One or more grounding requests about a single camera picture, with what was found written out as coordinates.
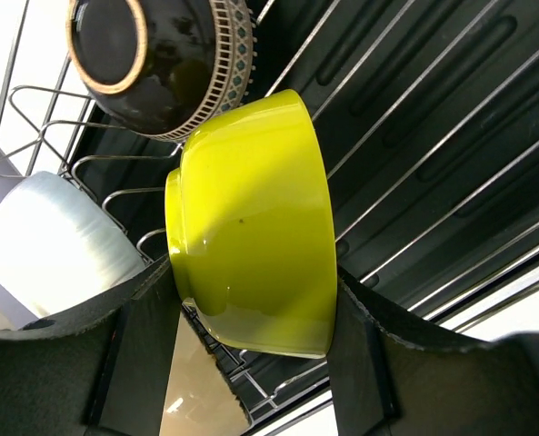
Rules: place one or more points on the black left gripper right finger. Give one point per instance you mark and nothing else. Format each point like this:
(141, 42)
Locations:
(393, 373)

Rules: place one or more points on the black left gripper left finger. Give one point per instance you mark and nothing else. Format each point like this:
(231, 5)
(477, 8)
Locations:
(99, 368)

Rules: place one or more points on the white round bowl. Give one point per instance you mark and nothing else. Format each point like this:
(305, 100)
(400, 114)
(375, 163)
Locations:
(58, 248)

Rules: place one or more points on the lime green bowl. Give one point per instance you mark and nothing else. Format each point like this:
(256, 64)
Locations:
(250, 230)

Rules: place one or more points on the black patterned bowl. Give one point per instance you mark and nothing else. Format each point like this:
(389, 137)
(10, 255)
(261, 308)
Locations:
(162, 68)

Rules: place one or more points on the steel wire dish rack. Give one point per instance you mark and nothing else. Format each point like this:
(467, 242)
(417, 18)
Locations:
(427, 113)

